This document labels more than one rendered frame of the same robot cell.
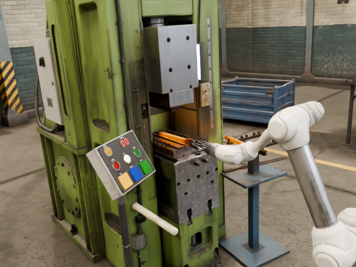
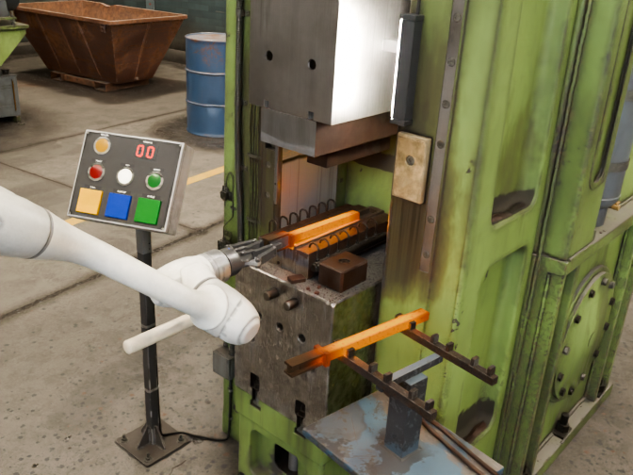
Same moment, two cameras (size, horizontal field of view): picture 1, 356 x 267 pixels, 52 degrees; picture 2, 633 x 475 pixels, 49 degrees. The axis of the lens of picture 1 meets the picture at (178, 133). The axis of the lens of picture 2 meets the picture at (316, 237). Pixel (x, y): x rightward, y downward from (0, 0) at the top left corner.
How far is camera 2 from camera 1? 271 cm
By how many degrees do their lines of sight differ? 71
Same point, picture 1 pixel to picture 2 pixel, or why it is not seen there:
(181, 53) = (296, 23)
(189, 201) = (256, 360)
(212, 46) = (470, 40)
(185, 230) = (245, 408)
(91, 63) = not seen: hidden behind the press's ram
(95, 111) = not seen: hidden behind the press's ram
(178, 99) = (279, 132)
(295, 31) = not seen: outside the picture
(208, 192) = (300, 382)
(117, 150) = (120, 155)
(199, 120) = (390, 228)
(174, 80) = (275, 84)
